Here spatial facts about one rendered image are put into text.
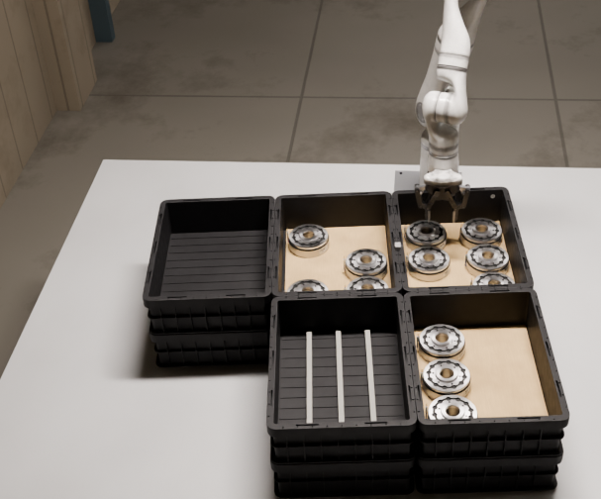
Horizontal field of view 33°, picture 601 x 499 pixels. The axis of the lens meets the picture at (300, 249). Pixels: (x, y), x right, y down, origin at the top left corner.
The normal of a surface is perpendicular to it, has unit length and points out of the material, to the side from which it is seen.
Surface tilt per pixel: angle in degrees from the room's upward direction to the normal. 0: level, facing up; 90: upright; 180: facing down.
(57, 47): 90
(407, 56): 0
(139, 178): 0
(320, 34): 0
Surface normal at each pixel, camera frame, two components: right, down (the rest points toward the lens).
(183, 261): -0.05, -0.78
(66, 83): -0.11, 0.62
